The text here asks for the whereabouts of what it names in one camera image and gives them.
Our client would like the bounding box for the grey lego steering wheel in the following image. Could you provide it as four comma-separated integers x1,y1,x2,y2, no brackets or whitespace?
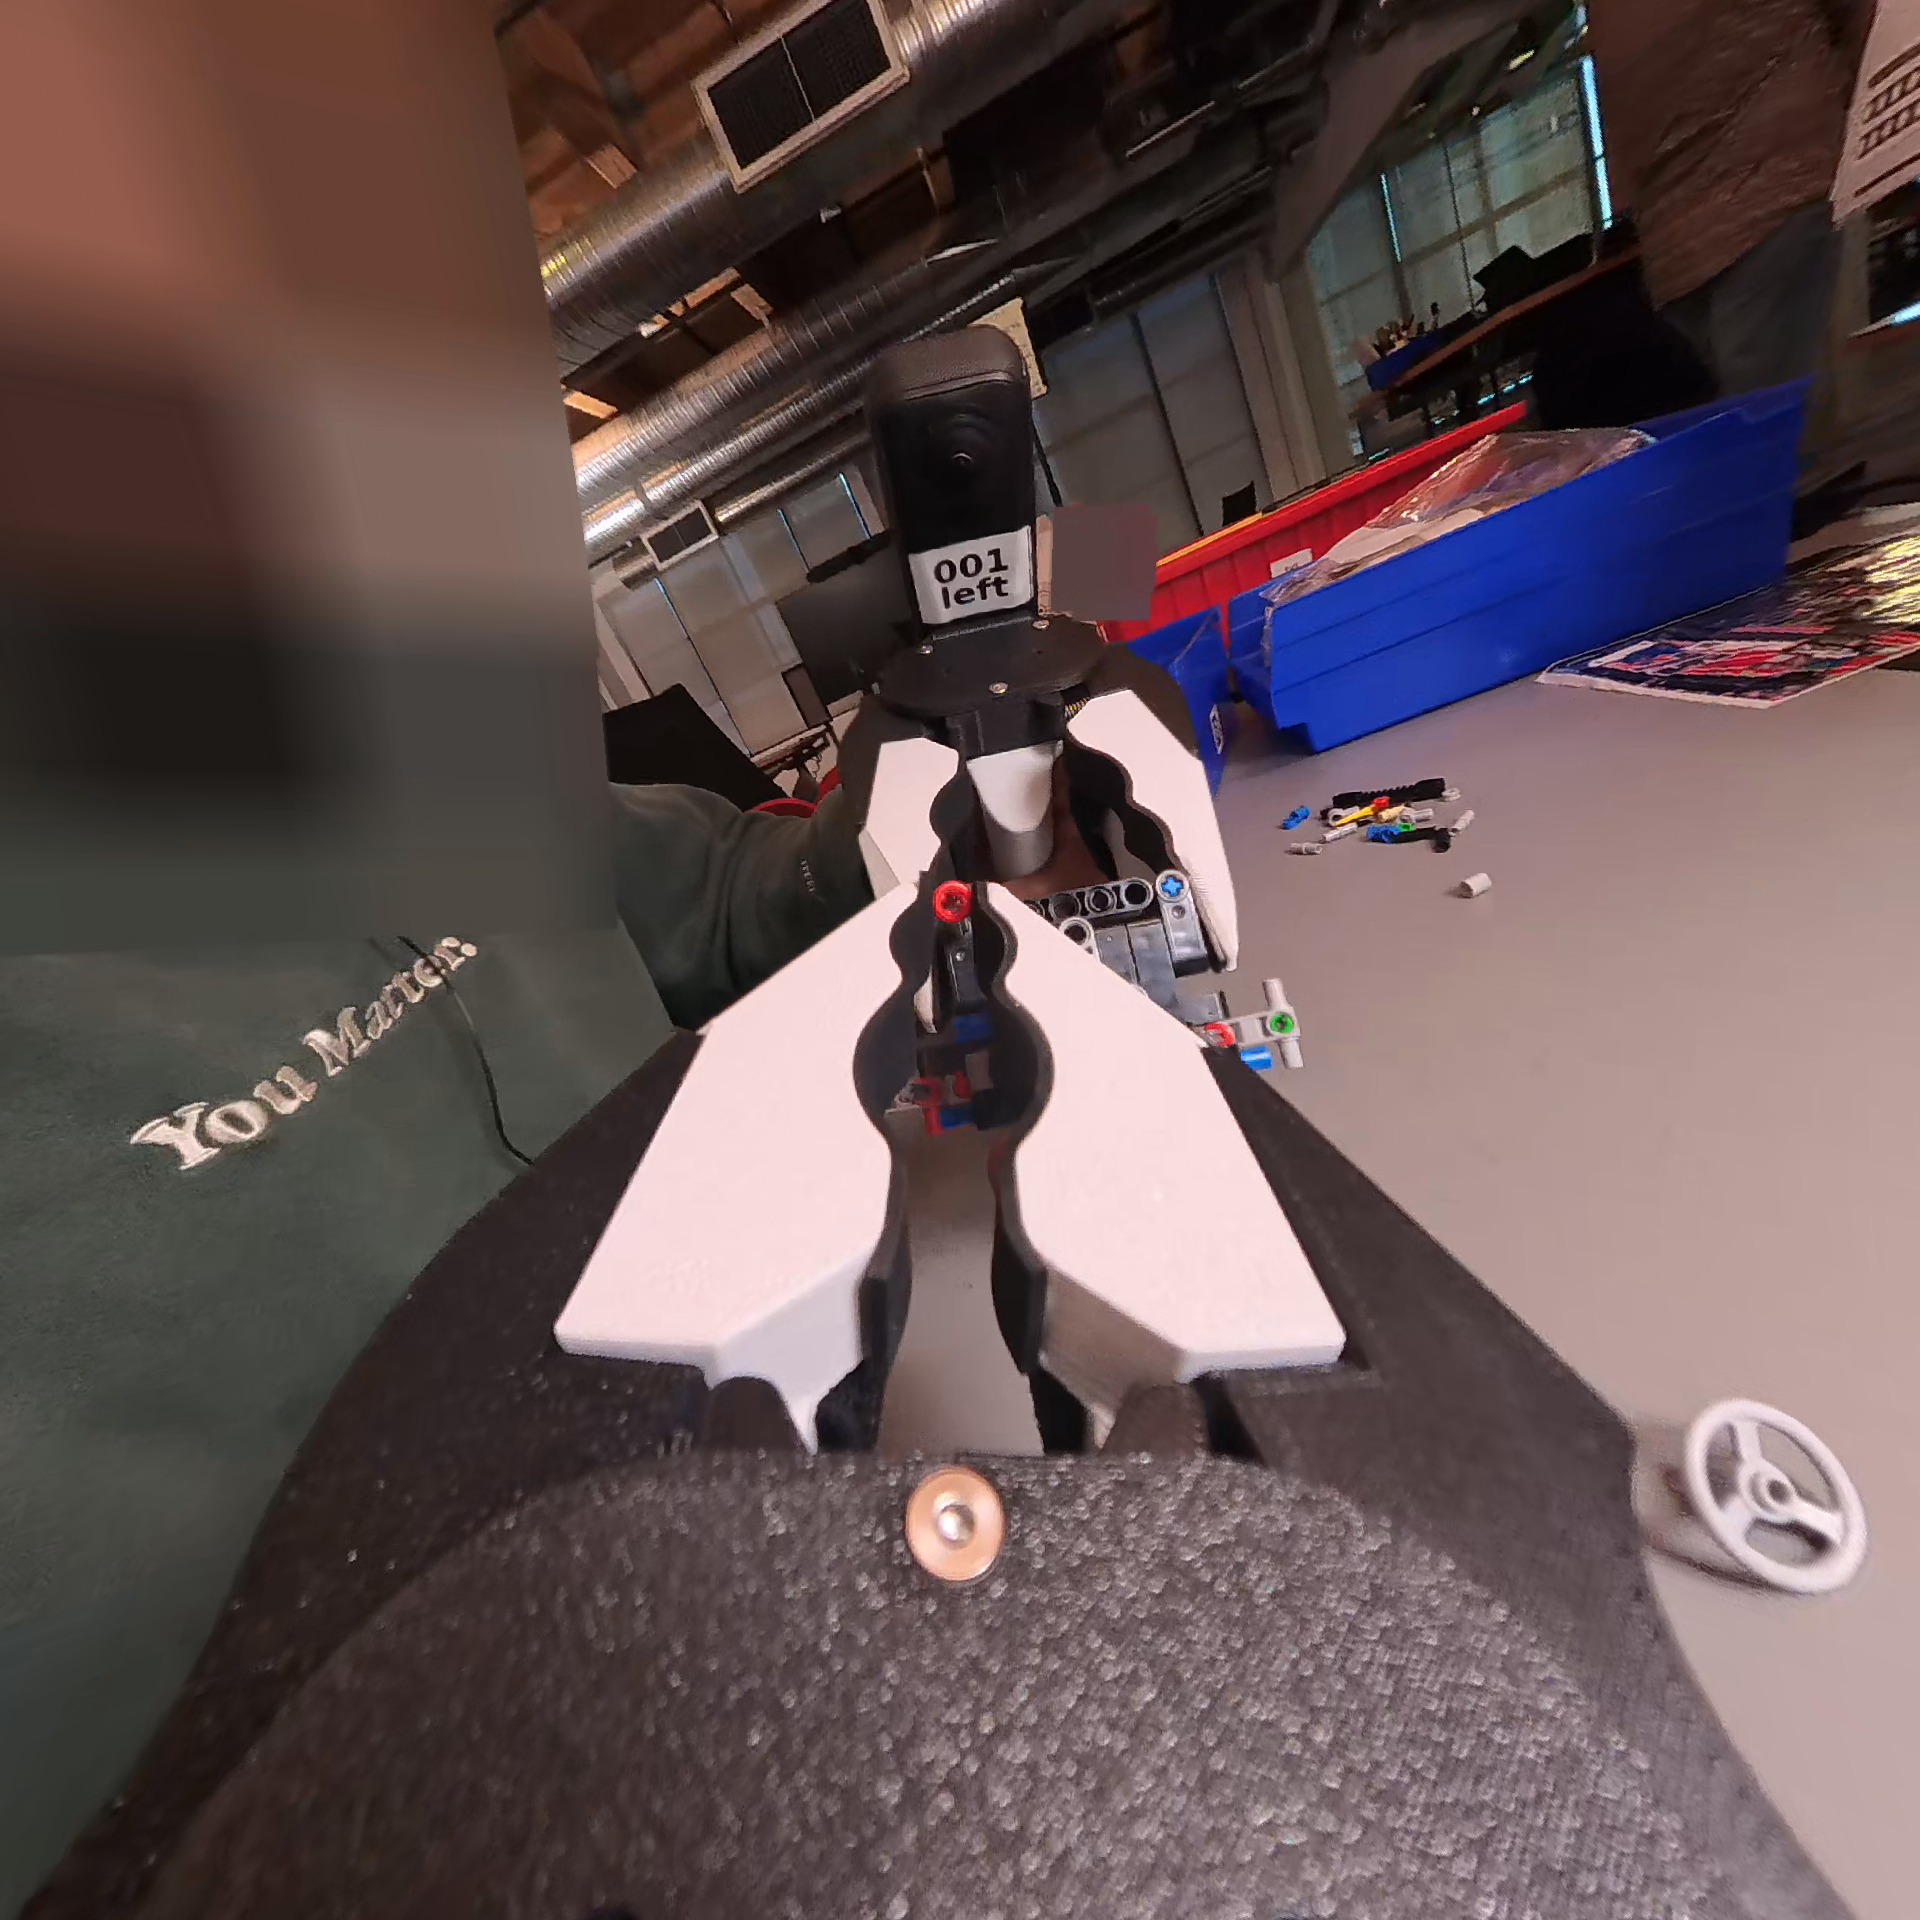
1680,1398,1871,1594

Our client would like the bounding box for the lego car chassis assembly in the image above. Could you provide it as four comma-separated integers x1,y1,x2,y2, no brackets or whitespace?
892,871,1307,1143

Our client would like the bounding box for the small blue plastic bin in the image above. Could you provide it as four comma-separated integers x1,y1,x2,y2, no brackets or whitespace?
1123,608,1244,798

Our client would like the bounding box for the ceiling air vent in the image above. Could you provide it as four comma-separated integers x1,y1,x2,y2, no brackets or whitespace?
690,0,912,191

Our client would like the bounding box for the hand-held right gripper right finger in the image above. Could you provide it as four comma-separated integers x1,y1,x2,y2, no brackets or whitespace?
968,880,1349,1445

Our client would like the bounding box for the person's left forearm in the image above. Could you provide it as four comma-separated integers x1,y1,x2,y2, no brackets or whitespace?
612,778,886,1037

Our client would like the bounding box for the thin black cable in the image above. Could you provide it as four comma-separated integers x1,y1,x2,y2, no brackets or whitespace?
394,936,536,1167

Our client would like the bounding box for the silver ventilation duct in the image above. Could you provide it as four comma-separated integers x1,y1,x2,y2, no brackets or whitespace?
568,334,902,519
536,89,1051,368

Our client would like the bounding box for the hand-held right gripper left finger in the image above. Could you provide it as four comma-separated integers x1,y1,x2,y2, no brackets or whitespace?
556,882,943,1453

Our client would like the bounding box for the large blue plastic bin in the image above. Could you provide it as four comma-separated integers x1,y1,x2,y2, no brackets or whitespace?
1227,374,1816,754

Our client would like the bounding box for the pile of small lego pieces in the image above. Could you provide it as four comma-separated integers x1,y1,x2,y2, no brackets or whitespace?
1282,777,1478,860

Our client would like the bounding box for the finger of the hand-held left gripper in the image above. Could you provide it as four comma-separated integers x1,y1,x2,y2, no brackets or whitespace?
836,710,986,905
1055,687,1244,981

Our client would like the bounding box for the plastic bag of lego parts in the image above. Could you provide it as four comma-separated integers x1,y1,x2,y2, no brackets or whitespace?
1263,422,1659,605

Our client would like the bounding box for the person's green sweatshirt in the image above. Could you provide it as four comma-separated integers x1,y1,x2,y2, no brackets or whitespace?
0,927,683,1893

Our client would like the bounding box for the red plastic bin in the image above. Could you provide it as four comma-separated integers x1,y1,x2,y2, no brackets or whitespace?
1151,402,1532,617

